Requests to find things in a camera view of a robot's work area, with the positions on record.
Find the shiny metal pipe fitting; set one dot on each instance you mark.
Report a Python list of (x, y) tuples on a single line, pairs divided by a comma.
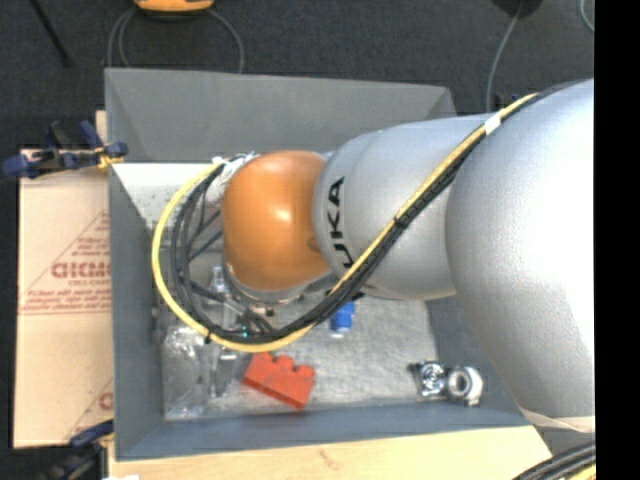
[(440, 380)]

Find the orange-red toy brick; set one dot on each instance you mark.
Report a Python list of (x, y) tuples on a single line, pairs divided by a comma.
[(280, 378)]

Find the brown cardboard board red print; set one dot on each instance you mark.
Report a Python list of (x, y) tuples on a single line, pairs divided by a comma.
[(60, 248)]

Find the grey metal bin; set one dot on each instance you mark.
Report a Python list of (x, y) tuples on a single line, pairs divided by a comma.
[(210, 113)]

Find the clear plastic bag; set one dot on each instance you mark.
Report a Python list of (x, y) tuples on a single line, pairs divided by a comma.
[(182, 368)]

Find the blue cylinder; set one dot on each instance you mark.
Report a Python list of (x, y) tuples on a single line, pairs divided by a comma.
[(343, 315)]

